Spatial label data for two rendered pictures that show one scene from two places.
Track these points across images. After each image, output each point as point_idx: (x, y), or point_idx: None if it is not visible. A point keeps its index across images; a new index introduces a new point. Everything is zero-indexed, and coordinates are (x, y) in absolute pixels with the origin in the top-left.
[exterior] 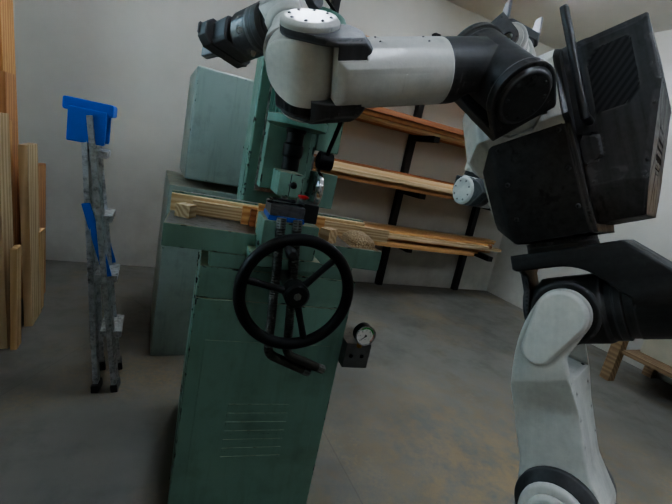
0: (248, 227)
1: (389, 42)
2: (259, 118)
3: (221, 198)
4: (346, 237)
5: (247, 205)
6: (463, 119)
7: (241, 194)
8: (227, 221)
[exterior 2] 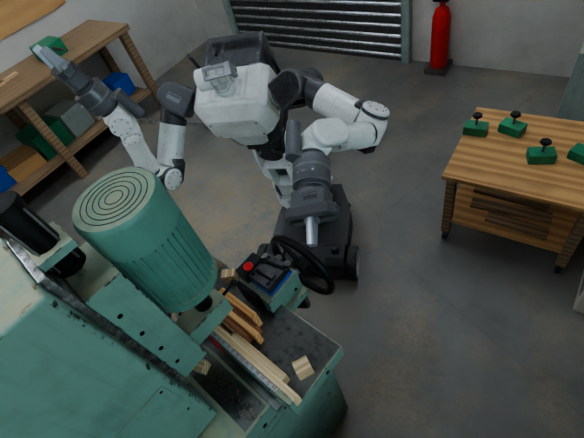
0: (267, 327)
1: (352, 96)
2: (143, 359)
3: (255, 368)
4: None
5: (253, 332)
6: (259, 119)
7: (192, 404)
8: (271, 349)
